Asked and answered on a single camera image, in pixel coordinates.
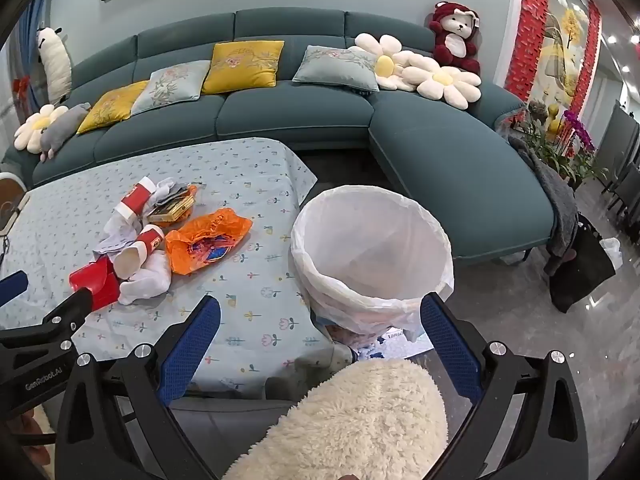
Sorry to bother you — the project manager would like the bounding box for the orange plastic bag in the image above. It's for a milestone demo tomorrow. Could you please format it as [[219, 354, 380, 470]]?
[[165, 207, 254, 276]]

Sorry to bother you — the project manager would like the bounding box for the white round container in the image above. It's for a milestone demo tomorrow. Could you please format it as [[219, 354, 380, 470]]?
[[0, 172, 29, 241]]

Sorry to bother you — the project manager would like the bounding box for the white long plush toy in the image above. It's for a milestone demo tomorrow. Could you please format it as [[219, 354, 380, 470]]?
[[36, 26, 74, 106]]

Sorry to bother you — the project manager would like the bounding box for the yellow flat box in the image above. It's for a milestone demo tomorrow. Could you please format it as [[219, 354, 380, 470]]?
[[147, 195, 196, 226]]

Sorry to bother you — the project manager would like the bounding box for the dark dining chair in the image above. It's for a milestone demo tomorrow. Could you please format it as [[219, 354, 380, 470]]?
[[597, 102, 640, 226]]

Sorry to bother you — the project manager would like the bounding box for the crumpled paper slip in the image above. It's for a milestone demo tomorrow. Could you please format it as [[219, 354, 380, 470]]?
[[94, 214, 140, 257]]

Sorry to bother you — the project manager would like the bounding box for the bin with white plastic liner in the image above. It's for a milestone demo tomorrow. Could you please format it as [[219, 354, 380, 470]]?
[[291, 185, 455, 346]]

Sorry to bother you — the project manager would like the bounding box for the large crumpled white tissue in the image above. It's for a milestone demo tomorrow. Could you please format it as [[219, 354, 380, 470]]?
[[117, 250, 174, 307]]

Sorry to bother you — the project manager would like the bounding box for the small white daisy cushion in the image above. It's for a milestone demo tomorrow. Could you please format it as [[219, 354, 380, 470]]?
[[13, 104, 70, 152]]

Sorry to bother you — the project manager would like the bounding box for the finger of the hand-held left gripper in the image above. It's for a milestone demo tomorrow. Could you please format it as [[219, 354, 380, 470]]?
[[0, 289, 94, 362], [0, 270, 29, 307]]

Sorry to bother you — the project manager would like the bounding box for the red paper wall hanging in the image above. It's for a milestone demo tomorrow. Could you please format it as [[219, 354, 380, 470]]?
[[569, 0, 602, 117], [504, 0, 552, 105]]

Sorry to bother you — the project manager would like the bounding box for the black bag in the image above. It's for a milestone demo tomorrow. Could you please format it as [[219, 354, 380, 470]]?
[[547, 215, 619, 314]]

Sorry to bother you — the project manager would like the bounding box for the blue curtain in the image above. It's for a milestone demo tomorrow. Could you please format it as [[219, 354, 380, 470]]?
[[12, 0, 55, 128]]

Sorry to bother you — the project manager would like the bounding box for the grey blanket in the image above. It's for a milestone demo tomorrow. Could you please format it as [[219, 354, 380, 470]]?
[[509, 135, 582, 263]]

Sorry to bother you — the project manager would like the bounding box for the large yellow embroidered cushion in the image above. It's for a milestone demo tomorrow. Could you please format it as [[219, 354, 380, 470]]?
[[201, 40, 285, 95]]

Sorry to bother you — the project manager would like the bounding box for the purple orchid plant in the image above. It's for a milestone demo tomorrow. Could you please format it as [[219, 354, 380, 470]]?
[[520, 105, 610, 186]]

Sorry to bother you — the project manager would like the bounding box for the white plastic bag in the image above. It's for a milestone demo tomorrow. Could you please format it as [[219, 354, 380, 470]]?
[[599, 237, 624, 269]]

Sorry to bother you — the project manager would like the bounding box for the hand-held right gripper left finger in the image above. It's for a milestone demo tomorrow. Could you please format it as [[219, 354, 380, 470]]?
[[54, 296, 221, 480]]

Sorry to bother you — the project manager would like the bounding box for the teal sectional sofa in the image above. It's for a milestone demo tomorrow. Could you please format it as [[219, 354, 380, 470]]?
[[2, 7, 558, 267]]

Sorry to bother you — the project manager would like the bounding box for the fluffy cream clothing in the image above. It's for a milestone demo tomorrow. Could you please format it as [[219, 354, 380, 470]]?
[[222, 357, 450, 480]]

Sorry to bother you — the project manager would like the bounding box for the red and white teddy bear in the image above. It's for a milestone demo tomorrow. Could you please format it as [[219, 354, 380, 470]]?
[[427, 1, 482, 76]]

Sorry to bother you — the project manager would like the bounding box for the golden tree wall picture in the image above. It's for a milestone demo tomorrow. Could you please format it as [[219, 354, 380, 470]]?
[[530, 0, 592, 128]]

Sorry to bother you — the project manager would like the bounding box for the small white tissue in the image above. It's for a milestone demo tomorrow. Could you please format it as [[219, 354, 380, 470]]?
[[149, 177, 190, 207]]

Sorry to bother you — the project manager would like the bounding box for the floral light blue tablecloth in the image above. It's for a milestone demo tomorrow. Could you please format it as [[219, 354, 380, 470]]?
[[0, 137, 352, 402]]

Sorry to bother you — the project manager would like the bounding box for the grey plush toy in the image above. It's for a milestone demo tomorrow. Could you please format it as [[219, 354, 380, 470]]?
[[39, 102, 92, 164]]

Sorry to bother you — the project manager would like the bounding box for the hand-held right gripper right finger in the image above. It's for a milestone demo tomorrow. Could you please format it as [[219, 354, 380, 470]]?
[[421, 292, 601, 480]]

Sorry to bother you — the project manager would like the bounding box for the light blue embroidered cushion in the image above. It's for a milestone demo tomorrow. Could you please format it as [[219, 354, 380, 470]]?
[[291, 45, 381, 94], [131, 60, 212, 116]]

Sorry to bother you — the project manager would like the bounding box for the red paper cup with print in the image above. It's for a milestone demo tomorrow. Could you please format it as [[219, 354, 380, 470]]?
[[114, 225, 167, 281]]

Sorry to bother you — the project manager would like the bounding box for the white daisy flower cushion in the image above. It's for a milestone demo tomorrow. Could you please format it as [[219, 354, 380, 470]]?
[[401, 52, 482, 111], [348, 33, 417, 92]]

